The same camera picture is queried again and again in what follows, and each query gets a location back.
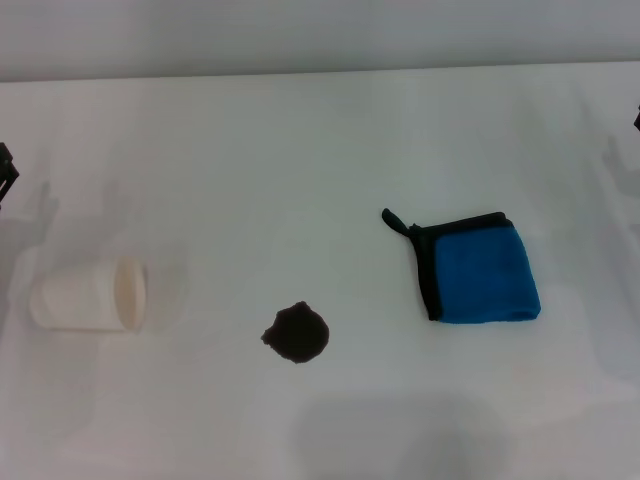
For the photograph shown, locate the white paper cup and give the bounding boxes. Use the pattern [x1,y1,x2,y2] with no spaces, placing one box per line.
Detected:
[29,255,149,333]

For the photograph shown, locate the blue rag with black trim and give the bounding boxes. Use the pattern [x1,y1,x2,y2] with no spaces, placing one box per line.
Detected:
[381,208,543,326]

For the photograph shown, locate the black water stain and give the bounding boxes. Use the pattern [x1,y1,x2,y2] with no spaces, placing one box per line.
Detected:
[260,300,332,366]

